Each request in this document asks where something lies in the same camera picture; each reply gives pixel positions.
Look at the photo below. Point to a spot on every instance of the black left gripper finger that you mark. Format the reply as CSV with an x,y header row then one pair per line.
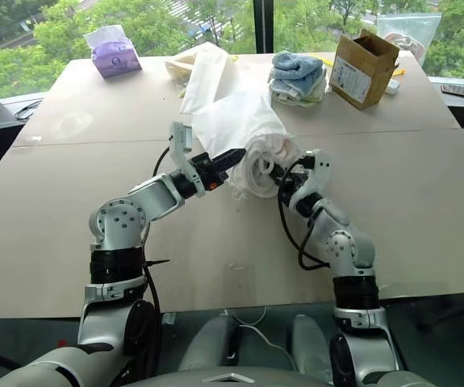
x,y
231,153
228,164

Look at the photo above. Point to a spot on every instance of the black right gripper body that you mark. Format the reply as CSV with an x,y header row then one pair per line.
x,y
296,179

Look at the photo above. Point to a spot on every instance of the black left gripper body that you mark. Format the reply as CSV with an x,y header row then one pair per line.
x,y
207,173

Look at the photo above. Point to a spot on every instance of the white towel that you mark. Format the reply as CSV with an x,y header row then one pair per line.
x,y
286,151

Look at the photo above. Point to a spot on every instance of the white cloth garment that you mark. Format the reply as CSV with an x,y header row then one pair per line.
x,y
239,121

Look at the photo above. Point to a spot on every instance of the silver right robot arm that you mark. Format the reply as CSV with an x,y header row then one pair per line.
x,y
338,225

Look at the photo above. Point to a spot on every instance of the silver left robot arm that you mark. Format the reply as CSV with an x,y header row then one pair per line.
x,y
151,197

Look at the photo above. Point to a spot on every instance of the flat white cloth bag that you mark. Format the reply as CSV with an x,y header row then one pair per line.
x,y
205,82

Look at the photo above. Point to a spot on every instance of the beige cloth bag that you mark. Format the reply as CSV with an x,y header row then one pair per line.
x,y
177,64

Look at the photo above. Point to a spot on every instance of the clear zip plastic bag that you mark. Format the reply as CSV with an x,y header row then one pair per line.
x,y
415,30

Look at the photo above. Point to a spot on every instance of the stack of folded towels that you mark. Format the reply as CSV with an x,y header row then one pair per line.
x,y
296,80

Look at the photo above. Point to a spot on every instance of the open cardboard box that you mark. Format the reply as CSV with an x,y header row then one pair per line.
x,y
360,72

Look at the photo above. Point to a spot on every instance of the small white plastic object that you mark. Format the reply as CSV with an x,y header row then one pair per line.
x,y
393,86

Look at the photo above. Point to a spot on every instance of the yellow pen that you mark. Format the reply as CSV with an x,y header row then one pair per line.
x,y
400,72

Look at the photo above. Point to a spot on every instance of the purple tissue pack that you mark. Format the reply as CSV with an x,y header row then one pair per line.
x,y
114,56

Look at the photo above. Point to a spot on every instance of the dark rounded grey leg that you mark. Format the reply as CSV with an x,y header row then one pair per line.
x,y
308,348
209,346

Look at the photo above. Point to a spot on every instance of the grey robot torso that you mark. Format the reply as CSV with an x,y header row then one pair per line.
x,y
62,367

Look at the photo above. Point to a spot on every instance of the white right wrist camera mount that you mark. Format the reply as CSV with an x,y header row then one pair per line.
x,y
319,171

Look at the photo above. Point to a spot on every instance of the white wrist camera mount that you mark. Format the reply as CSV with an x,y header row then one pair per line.
x,y
319,171
182,142

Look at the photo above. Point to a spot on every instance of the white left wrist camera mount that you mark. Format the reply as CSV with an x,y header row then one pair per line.
x,y
182,142

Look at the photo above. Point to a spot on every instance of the black window frame post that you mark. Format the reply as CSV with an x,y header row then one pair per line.
x,y
264,26

